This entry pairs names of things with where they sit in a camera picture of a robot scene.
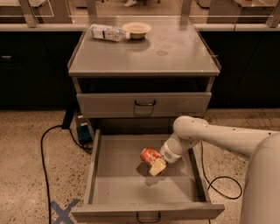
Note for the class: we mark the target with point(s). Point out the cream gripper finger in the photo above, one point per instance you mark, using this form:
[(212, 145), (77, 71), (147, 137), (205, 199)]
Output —
[(158, 166)]

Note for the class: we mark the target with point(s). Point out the black drawer handle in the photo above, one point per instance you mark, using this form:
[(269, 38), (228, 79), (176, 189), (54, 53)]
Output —
[(147, 104), (148, 219)]

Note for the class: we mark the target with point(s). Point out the blue power box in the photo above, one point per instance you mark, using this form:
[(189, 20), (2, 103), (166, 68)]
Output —
[(82, 130)]

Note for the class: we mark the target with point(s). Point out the dark counter cabinet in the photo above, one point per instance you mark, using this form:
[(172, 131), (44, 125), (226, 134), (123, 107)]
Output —
[(34, 69)]

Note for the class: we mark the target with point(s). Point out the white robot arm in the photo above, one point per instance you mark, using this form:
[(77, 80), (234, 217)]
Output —
[(261, 196)]

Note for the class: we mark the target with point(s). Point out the black middle drawer handle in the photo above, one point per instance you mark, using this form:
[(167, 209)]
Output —
[(148, 219)]

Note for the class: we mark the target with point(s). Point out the beige paper bowl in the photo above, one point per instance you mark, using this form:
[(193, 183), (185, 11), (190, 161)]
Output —
[(136, 30)]

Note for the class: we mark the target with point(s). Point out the blue tape cross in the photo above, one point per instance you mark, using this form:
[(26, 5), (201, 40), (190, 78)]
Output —
[(63, 214)]

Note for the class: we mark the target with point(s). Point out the grey metal drawer cabinet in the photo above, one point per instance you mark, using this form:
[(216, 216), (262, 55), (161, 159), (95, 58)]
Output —
[(171, 58)]

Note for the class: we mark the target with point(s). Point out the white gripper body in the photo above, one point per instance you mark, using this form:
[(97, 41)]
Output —
[(168, 152)]

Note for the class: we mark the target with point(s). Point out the open grey middle drawer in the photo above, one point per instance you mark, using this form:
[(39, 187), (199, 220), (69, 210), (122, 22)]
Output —
[(119, 184)]

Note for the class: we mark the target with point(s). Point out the closed grey top drawer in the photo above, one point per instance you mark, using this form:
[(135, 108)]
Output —
[(122, 104)]

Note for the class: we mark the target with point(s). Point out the black top drawer handle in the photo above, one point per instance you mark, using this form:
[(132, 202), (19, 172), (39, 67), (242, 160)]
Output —
[(147, 104)]

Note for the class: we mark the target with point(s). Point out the red coke can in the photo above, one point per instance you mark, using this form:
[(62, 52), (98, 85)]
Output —
[(149, 156)]

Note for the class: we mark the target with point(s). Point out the clear plastic water bottle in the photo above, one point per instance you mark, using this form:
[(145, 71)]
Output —
[(108, 32)]

